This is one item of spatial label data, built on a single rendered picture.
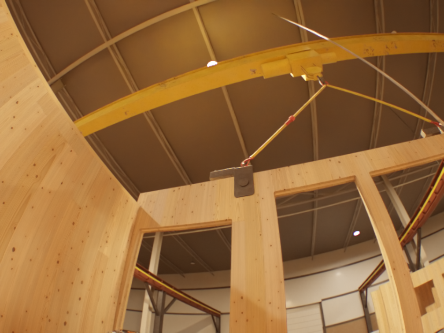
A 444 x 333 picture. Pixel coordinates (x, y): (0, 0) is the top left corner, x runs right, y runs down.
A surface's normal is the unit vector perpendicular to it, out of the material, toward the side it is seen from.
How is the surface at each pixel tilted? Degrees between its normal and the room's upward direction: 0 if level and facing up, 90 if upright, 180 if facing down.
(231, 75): 180
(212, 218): 90
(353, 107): 180
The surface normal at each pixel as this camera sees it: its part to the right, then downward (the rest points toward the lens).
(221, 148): 0.00, 0.69
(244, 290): -0.30, -0.69
